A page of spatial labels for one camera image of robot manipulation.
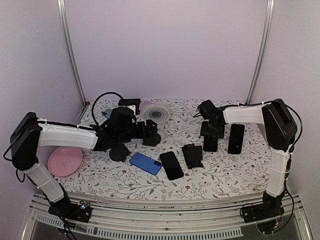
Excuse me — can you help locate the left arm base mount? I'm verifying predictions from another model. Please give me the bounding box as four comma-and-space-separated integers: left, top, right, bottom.
48, 193, 93, 223

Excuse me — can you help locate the right aluminium frame post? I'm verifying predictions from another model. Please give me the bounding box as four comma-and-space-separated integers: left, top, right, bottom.
245, 0, 275, 104

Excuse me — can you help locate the teal phone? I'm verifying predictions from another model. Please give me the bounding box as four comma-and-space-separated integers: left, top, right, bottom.
101, 108, 112, 119

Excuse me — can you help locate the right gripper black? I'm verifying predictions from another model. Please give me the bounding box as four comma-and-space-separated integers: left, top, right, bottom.
200, 120, 225, 139

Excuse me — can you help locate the pink round object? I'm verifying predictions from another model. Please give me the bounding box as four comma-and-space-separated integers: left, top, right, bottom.
47, 147, 83, 177

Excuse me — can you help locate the white round dish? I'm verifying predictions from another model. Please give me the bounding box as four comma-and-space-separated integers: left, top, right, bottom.
140, 103, 172, 125

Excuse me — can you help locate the left aluminium frame post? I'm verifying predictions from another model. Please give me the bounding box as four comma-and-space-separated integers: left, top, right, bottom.
56, 0, 87, 107

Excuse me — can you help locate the black round folding stand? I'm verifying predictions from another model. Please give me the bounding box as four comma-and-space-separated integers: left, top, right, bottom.
109, 143, 131, 162

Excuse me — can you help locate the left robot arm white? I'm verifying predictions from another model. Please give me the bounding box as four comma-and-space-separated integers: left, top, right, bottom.
8, 107, 161, 217

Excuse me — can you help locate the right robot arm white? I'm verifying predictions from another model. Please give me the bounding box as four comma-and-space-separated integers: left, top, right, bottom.
197, 98, 301, 199

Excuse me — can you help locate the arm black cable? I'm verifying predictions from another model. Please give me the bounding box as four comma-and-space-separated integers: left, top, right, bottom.
91, 91, 125, 126
192, 99, 303, 216

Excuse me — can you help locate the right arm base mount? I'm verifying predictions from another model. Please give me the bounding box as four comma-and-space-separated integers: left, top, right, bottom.
239, 192, 285, 223

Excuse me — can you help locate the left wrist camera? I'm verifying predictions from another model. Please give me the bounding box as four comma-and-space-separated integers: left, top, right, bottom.
127, 104, 140, 115

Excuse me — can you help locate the blue phone face down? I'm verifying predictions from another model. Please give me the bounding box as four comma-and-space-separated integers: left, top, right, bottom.
129, 152, 163, 175

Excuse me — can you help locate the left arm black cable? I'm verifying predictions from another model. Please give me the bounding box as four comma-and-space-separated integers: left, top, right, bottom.
91, 91, 125, 126

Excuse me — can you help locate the small black phone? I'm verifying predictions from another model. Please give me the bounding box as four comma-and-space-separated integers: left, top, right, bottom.
203, 135, 218, 153

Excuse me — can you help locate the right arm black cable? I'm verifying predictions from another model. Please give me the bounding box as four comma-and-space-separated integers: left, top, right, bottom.
192, 99, 303, 216

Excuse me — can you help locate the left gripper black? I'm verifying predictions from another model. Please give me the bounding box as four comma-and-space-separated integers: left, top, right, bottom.
116, 119, 158, 146

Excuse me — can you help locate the floral table mat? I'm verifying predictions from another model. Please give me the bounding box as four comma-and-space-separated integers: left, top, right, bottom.
56, 99, 271, 201

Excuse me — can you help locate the aluminium frame post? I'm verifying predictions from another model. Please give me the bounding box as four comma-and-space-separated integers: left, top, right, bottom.
245, 0, 275, 104
56, 0, 87, 107

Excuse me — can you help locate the black clamp phone stand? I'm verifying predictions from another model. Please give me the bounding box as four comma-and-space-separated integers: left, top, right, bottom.
181, 144, 204, 169

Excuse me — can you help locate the front aluminium rail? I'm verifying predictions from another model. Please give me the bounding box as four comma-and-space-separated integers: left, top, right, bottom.
21, 192, 315, 240

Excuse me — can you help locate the pink phone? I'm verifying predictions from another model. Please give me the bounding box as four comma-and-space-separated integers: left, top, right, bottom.
139, 100, 152, 110

